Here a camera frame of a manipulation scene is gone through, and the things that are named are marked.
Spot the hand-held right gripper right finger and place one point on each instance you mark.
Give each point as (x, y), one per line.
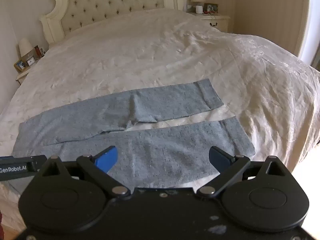
(218, 158)

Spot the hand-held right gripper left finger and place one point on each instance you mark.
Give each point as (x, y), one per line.
(107, 160)

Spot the grey pants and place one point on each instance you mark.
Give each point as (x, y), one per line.
(162, 155)

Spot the cream nightstand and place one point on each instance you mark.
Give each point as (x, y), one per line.
(23, 76)
(215, 20)

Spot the small white clock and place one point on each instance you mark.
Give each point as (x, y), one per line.
(30, 61)

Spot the bed with cream bedspread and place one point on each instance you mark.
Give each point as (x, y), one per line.
(150, 55)

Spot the cream tufted headboard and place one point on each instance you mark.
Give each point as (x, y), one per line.
(110, 2)

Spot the beige curtain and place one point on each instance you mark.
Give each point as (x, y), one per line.
(302, 17)

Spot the wooden photo frame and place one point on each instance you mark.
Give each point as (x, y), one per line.
(20, 65)

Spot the dark photo frame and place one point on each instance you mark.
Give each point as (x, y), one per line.
(211, 7)

